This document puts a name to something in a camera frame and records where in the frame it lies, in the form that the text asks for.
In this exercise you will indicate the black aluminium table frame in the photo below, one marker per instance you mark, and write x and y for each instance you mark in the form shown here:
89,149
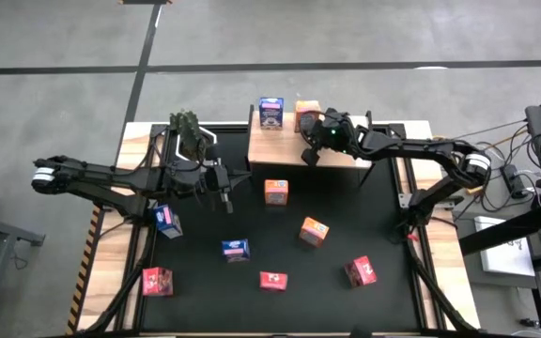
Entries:
228,127

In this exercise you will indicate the blue Frosted Flakes cereal box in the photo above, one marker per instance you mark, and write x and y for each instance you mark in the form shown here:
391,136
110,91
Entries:
271,115
167,221
236,250

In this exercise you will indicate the black plug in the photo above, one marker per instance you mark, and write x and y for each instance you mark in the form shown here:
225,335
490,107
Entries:
529,323

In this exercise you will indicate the white frame bracket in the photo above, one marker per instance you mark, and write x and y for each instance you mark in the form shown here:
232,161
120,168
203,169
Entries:
404,201

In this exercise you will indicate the yellow black hazard tape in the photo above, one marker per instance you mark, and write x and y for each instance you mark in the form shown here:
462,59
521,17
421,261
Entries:
82,277

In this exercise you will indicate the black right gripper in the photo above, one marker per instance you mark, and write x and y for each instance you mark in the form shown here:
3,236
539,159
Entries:
336,133

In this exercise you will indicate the red Froot Loops cereal box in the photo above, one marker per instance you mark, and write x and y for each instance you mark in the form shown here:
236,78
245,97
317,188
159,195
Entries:
273,281
360,272
157,281

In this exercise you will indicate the orange cereal box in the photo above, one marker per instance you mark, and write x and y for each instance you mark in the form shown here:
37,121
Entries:
276,191
313,231
304,107

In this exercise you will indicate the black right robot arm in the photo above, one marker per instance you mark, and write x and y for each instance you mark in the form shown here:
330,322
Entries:
416,145

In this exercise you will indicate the wooden shelf with black legs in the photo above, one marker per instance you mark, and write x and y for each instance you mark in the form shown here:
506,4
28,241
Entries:
275,150

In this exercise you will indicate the green cactus plant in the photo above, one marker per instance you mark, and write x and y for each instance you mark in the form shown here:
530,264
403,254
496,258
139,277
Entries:
186,129

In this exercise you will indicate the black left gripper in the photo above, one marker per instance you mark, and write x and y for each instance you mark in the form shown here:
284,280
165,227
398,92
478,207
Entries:
214,178

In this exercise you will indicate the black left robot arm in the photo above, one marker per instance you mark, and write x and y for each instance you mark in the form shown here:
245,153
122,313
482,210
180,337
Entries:
111,176

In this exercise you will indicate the black power brick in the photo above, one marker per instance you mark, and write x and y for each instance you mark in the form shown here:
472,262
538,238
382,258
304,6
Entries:
514,180

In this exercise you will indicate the white board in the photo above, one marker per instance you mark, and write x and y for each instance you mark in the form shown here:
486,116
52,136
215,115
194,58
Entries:
505,253

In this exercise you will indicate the black table mat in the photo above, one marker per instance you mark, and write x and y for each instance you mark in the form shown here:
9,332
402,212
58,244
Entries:
205,305

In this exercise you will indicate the black beam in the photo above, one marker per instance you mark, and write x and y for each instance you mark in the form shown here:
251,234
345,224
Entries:
500,232

